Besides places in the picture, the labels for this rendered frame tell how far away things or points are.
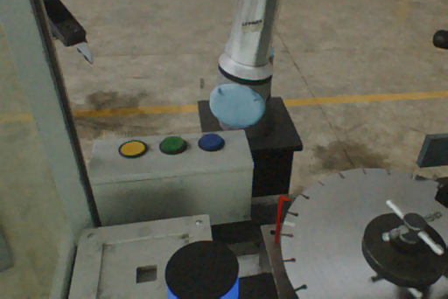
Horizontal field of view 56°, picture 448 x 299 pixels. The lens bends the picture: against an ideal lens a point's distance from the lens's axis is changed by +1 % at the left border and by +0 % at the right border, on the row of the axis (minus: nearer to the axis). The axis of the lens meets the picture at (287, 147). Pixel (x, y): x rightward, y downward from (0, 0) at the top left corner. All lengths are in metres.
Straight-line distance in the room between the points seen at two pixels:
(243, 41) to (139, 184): 0.33
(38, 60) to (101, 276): 0.28
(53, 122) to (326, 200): 0.38
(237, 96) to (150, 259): 0.38
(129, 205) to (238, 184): 0.20
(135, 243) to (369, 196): 0.35
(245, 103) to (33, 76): 0.42
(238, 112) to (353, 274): 0.46
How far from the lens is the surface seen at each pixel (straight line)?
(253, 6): 0.80
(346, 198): 0.63
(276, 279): 0.65
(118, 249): 0.64
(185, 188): 0.77
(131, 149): 0.79
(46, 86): 0.57
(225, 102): 0.87
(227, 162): 0.75
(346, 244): 0.57
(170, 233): 0.64
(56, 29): 0.93
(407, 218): 0.55
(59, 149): 0.62
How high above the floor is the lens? 1.38
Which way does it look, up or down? 37 degrees down
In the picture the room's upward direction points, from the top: 6 degrees clockwise
